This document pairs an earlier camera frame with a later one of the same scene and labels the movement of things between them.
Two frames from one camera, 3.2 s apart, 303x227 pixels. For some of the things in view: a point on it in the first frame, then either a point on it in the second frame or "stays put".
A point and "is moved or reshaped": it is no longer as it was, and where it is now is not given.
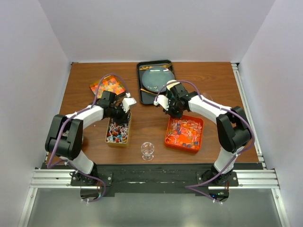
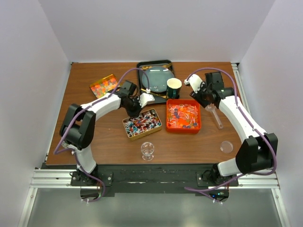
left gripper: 124,118 -> 136,113
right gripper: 178,116 -> 197,96
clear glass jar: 147,148 stays put
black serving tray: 147,98 stays put
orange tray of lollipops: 186,133 is moved or reshaped
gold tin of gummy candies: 108,83 stays put
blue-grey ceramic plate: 155,78 stays put
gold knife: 148,91 stays put
